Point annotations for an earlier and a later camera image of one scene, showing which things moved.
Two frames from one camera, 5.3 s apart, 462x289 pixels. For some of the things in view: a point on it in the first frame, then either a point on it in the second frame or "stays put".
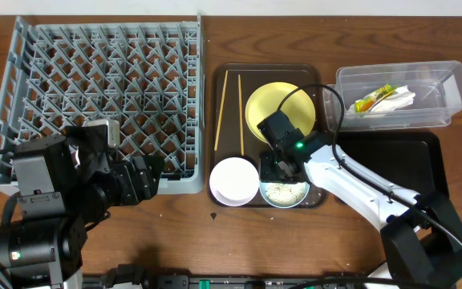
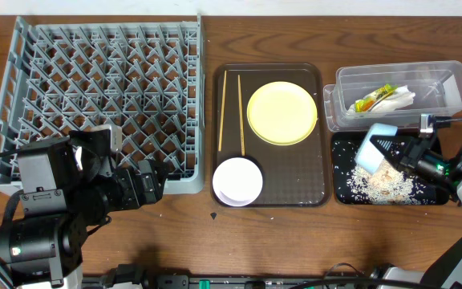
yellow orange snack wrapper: (363, 105) stays put
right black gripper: (265, 172) → (409, 153)
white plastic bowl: (234, 181) stays put
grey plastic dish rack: (149, 76) stays put
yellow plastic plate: (300, 108) stays put
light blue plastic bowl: (283, 195) → (368, 157)
